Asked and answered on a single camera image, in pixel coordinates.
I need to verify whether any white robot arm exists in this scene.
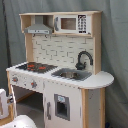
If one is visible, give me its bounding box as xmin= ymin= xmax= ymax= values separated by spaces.
xmin=0 ymin=89 xmax=37 ymax=128

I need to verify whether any black toy stovetop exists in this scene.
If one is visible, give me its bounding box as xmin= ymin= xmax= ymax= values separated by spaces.
xmin=18 ymin=62 xmax=55 ymax=73

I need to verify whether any left red stove knob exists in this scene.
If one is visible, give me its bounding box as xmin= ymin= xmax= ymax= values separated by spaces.
xmin=12 ymin=77 xmax=18 ymax=82

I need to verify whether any grey range hood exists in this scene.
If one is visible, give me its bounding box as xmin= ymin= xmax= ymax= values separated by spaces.
xmin=24 ymin=16 xmax=52 ymax=34

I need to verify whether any red stove knob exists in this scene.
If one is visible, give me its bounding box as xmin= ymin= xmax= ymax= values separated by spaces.
xmin=12 ymin=77 xmax=18 ymax=82
xmin=31 ymin=81 xmax=37 ymax=88

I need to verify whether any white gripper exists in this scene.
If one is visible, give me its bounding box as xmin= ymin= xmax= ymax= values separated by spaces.
xmin=0 ymin=89 xmax=13 ymax=119

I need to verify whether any grey toy sink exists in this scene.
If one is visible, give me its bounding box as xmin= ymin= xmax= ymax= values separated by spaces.
xmin=52 ymin=68 xmax=92 ymax=81

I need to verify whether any right red stove knob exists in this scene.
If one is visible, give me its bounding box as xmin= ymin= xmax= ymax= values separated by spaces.
xmin=31 ymin=81 xmax=37 ymax=88

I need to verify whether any black toy faucet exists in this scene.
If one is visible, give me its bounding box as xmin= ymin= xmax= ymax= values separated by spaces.
xmin=75 ymin=51 xmax=93 ymax=70

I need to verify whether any white toy microwave door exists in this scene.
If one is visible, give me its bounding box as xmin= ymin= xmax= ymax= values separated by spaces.
xmin=54 ymin=14 xmax=91 ymax=34

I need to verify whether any wooden toy kitchen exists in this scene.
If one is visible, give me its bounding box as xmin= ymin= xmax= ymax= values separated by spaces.
xmin=7 ymin=11 xmax=114 ymax=128

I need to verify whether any white cabinet door with dispenser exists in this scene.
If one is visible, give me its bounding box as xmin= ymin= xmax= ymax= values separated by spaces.
xmin=44 ymin=82 xmax=82 ymax=128

